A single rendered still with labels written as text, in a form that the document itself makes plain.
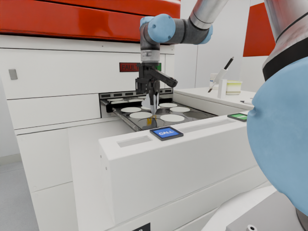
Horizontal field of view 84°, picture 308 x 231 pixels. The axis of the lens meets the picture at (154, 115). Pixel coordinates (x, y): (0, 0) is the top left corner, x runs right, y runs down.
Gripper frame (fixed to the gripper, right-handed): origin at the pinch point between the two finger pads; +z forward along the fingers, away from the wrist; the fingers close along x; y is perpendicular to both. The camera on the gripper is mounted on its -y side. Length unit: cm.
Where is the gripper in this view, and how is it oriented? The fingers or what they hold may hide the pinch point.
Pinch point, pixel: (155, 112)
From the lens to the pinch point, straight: 71.7
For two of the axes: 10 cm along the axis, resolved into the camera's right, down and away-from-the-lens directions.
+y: -9.3, -1.0, 3.4
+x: -3.6, 2.6, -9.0
